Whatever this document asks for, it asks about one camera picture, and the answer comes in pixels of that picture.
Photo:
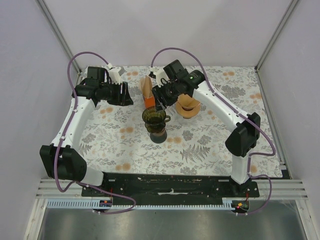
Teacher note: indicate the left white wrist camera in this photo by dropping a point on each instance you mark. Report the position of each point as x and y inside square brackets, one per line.
[114, 73]

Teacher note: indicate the brown paper coffee filters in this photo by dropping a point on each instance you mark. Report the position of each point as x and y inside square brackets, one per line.
[145, 85]

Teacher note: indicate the green glass coffee dripper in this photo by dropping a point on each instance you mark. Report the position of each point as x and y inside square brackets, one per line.
[155, 120]

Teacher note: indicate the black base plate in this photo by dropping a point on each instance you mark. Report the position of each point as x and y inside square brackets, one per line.
[165, 190]

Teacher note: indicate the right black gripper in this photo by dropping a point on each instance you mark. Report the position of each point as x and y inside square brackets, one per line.
[159, 93]

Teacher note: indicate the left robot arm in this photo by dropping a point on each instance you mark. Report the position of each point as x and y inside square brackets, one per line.
[61, 158]

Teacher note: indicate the floral tablecloth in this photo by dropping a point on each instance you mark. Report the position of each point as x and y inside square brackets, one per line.
[115, 138]

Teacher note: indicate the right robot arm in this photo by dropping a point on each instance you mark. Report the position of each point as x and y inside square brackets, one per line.
[174, 80]

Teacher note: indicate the orange coffee filter box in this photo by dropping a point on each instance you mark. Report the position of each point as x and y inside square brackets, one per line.
[149, 102]

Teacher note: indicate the aluminium frame rail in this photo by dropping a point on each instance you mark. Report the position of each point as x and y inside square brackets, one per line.
[54, 27]

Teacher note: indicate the red capped dark bottle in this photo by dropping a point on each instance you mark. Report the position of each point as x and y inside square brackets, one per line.
[159, 137]

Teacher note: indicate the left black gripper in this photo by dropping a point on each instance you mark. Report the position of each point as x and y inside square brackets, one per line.
[123, 99]

